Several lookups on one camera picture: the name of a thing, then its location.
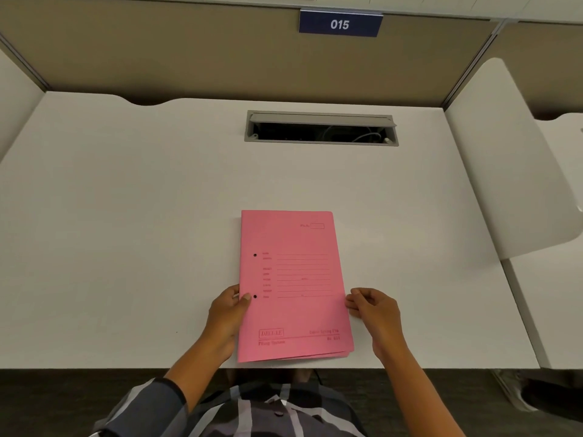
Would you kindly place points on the person's left hand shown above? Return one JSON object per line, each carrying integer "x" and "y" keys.
{"x": 224, "y": 316}

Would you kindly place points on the person's right thumb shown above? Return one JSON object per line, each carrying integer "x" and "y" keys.
{"x": 353, "y": 306}

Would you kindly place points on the pink paper file folder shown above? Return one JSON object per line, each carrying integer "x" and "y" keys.
{"x": 291, "y": 286}

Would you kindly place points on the white neighbouring desk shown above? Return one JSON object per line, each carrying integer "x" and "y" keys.
{"x": 553, "y": 286}

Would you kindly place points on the grey plaid shirt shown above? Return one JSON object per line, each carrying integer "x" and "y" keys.
{"x": 227, "y": 411}

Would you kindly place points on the beige partition panel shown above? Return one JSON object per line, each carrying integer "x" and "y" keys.
{"x": 227, "y": 54}

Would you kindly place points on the white side divider panel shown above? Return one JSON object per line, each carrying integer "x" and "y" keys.
{"x": 510, "y": 154}

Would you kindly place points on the person's left forearm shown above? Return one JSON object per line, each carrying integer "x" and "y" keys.
{"x": 198, "y": 366}

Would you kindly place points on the person's right hand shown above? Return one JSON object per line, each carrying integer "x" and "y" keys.
{"x": 380, "y": 316}

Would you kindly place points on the person's right forearm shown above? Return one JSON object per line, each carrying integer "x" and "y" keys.
{"x": 416, "y": 391}

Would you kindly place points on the person's left thumb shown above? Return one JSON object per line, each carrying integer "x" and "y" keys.
{"x": 245, "y": 302}

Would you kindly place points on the black chair base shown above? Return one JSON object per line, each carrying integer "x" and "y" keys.
{"x": 549, "y": 393}

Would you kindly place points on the blue desk number sign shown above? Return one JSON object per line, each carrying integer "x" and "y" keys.
{"x": 340, "y": 24}

